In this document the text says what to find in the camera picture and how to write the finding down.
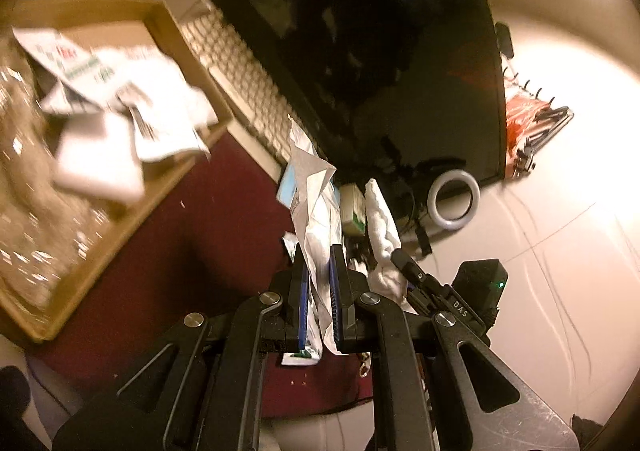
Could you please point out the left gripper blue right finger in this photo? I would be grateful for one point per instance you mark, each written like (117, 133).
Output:
(342, 292)

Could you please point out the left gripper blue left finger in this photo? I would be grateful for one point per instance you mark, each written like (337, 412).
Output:
(299, 298)

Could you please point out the white cloth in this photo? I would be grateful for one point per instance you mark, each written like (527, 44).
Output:
(385, 279)

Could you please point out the white green printed packet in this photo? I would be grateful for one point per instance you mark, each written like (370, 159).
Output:
(315, 212)

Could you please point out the white green small box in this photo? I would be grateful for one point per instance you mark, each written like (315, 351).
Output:
(353, 211)

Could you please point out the dark red table mat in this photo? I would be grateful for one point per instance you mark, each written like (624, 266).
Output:
(215, 240)

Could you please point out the light blue notebook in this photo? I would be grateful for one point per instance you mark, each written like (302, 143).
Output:
(287, 190)

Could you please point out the white computer keyboard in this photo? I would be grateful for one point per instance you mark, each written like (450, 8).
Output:
(262, 115)

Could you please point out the orange bag on hooks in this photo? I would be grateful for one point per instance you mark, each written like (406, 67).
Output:
(526, 118)

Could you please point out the black computer monitor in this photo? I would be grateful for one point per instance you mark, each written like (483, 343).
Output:
(393, 86)

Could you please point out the clear crinkled plastic bag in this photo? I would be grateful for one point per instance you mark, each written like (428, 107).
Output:
(45, 232)

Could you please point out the white packets in box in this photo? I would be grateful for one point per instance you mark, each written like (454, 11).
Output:
(123, 107)

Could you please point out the brown cardboard box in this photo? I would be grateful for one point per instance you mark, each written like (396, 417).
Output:
(107, 23)

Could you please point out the black camera box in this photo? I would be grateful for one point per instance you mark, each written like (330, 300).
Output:
(481, 284)

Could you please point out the white ring light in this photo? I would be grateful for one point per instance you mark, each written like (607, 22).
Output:
(453, 199)

